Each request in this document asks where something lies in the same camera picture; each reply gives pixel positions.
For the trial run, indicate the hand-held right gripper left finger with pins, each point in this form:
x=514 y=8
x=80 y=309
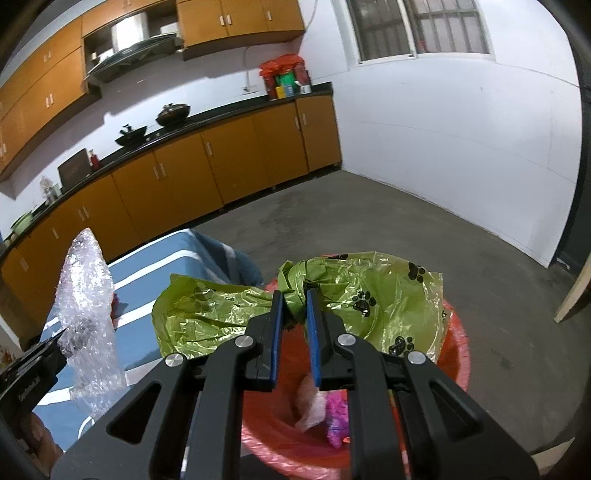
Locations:
x=277 y=337

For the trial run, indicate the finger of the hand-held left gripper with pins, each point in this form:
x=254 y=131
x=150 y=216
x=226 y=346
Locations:
x=53 y=340

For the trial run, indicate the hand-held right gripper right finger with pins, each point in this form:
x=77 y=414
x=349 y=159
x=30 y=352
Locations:
x=314 y=341

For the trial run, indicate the clear bubble wrap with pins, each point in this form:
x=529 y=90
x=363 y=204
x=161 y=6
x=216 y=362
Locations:
x=87 y=295

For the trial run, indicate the white plastic bag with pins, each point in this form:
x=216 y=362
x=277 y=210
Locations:
x=311 y=401

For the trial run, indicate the purple plastic bag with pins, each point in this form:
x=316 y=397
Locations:
x=337 y=415

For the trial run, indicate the green paw print plastic bag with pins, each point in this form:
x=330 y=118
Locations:
x=378 y=286

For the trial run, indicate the red lined waste basket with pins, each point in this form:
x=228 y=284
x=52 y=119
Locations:
x=277 y=443

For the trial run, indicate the person's left hand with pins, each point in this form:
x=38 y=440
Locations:
x=41 y=434

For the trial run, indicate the green pot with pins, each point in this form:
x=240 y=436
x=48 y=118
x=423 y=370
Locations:
x=21 y=222

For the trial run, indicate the blue striped tablecloth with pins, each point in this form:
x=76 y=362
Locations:
x=152 y=263

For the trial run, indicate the clear plastic bottle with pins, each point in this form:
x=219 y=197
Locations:
x=47 y=189

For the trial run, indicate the wooden cutting board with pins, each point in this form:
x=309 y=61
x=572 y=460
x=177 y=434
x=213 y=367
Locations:
x=74 y=168

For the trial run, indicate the red bottle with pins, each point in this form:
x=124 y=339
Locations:
x=93 y=161

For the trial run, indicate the wooden lower cabinets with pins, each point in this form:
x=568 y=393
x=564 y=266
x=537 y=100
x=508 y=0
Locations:
x=184 y=170

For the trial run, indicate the wooden cabinets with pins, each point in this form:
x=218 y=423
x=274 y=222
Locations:
x=184 y=170
x=37 y=92

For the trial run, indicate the black open wok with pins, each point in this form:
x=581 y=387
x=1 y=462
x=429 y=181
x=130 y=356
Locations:
x=130 y=136

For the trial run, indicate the black wok with lid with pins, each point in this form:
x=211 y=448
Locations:
x=173 y=114

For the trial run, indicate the wooden upper cabinets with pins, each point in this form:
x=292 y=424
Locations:
x=37 y=92

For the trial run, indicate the green box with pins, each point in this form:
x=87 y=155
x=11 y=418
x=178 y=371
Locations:
x=285 y=86

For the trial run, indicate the cream wooden table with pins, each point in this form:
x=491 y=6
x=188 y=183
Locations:
x=577 y=295

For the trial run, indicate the red bag on counter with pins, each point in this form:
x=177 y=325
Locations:
x=281 y=64

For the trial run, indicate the dark door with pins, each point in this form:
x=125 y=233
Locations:
x=579 y=207

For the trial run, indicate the steel range hood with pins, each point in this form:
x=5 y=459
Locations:
x=134 y=41

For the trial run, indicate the barred window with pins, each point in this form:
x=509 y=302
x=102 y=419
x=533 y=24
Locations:
x=383 y=27

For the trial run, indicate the wall outlet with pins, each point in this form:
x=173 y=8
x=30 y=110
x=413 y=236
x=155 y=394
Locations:
x=250 y=88

